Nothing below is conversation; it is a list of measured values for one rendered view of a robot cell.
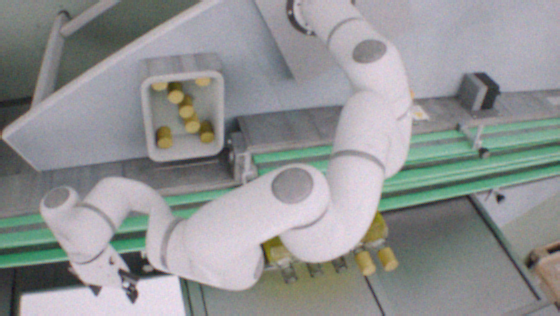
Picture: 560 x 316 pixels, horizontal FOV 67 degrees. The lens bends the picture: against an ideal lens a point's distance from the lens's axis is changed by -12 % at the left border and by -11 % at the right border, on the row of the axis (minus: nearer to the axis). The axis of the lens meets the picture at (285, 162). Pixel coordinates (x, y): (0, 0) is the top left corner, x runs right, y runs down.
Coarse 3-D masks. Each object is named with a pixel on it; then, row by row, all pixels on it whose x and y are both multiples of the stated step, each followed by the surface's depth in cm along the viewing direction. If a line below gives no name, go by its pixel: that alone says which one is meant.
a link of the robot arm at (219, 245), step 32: (256, 192) 58; (288, 192) 57; (320, 192) 57; (192, 224) 58; (224, 224) 56; (256, 224) 56; (288, 224) 56; (192, 256) 57; (224, 256) 56; (256, 256) 61; (224, 288) 64
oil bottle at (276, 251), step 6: (270, 240) 104; (276, 240) 104; (264, 246) 108; (270, 246) 103; (276, 246) 103; (282, 246) 103; (270, 252) 103; (276, 252) 102; (282, 252) 102; (288, 252) 102; (270, 258) 104; (276, 258) 102; (282, 258) 102; (288, 258) 102; (276, 264) 103
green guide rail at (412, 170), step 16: (528, 144) 134; (544, 144) 135; (416, 160) 123; (432, 160) 124; (448, 160) 125; (464, 160) 126; (480, 160) 126; (496, 160) 126; (512, 160) 127; (400, 176) 118; (416, 176) 118; (432, 176) 120
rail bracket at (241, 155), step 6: (240, 150) 105; (240, 156) 104; (246, 156) 97; (240, 162) 103; (246, 162) 98; (240, 168) 101; (246, 168) 99; (240, 174) 102; (246, 174) 99; (252, 174) 100; (246, 180) 99
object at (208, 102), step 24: (192, 72) 95; (216, 72) 96; (144, 96) 94; (192, 96) 106; (216, 96) 102; (144, 120) 98; (168, 120) 109; (216, 120) 106; (192, 144) 110; (216, 144) 110
